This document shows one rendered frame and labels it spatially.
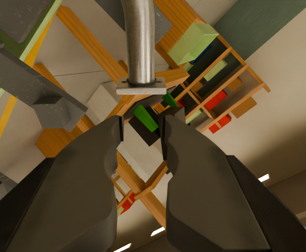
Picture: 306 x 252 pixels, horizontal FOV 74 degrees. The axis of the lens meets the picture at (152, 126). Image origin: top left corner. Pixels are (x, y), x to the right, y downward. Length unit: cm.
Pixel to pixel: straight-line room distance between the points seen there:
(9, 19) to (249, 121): 627
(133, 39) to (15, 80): 16
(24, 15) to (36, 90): 8
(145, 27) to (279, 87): 608
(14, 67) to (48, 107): 6
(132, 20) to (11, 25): 15
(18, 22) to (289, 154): 673
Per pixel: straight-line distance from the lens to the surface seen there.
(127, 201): 614
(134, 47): 22
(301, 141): 670
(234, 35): 617
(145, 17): 21
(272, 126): 647
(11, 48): 46
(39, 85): 29
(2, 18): 31
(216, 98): 574
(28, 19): 30
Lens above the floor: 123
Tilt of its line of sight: 3 degrees down
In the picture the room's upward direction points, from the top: 139 degrees clockwise
